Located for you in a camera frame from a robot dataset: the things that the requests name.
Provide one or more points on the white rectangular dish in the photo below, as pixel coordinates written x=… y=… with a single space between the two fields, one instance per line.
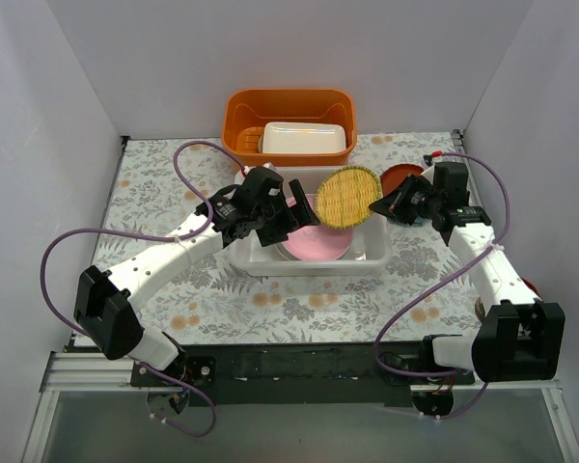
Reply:
x=302 y=138

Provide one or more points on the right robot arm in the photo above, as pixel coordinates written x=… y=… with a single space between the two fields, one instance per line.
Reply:
x=520 y=337

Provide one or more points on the red round object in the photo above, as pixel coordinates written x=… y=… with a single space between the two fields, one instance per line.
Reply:
x=530 y=286

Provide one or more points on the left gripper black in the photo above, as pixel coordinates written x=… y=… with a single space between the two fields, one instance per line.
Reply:
x=280 y=215

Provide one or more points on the teal beaded plate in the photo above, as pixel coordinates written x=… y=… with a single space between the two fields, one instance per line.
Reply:
x=415 y=222

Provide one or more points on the orange plastic basket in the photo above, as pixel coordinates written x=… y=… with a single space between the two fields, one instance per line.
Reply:
x=249 y=111

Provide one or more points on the woven bamboo yellow plate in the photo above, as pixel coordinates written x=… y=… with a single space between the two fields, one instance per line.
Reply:
x=343 y=200

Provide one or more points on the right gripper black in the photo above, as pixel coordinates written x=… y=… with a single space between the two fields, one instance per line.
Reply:
x=403 y=199

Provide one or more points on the pink plate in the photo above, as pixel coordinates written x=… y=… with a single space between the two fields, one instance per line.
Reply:
x=316 y=243

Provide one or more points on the floral table mat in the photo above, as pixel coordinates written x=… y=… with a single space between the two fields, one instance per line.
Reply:
x=215 y=302

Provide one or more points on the red-brown plate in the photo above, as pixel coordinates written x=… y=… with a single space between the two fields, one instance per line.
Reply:
x=393 y=177

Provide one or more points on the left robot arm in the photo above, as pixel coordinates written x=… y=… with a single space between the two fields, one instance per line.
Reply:
x=108 y=301

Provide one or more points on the aluminium frame rail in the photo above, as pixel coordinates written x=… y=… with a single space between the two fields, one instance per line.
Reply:
x=85 y=372

